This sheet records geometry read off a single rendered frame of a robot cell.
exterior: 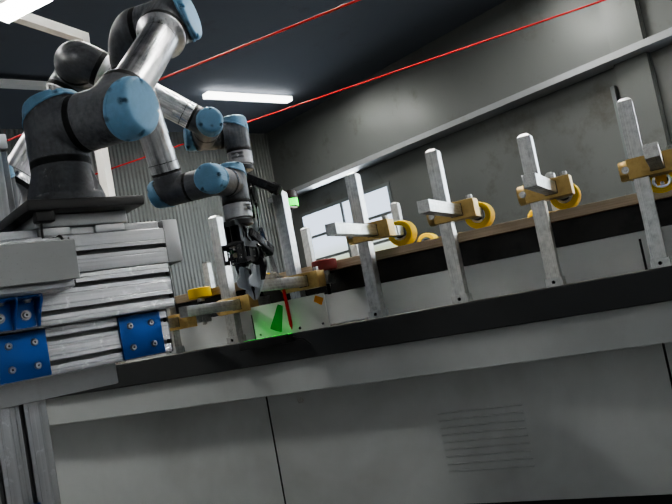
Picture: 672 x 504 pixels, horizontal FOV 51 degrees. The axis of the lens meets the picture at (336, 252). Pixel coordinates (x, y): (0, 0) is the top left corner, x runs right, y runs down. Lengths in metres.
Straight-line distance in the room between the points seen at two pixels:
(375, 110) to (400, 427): 6.96
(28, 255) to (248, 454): 1.50
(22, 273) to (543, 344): 1.26
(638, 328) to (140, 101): 1.26
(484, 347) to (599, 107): 5.33
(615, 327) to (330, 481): 1.08
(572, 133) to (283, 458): 5.33
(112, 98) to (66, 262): 0.33
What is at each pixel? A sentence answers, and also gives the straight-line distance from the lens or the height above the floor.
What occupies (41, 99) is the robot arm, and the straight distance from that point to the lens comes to 1.51.
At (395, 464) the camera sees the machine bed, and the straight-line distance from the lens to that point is 2.34.
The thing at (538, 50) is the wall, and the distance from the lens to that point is 7.53.
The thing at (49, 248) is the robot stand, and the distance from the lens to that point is 1.29.
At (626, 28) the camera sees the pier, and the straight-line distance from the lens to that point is 7.00.
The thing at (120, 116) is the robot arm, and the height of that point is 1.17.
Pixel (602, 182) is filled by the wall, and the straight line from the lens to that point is 7.09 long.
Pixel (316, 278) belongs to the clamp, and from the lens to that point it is 2.10.
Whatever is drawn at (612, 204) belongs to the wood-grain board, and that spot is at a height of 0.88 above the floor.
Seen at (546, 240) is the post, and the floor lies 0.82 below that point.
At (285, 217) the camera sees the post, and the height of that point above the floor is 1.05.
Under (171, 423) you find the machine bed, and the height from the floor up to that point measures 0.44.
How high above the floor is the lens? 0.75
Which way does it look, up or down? 4 degrees up
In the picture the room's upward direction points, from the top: 11 degrees counter-clockwise
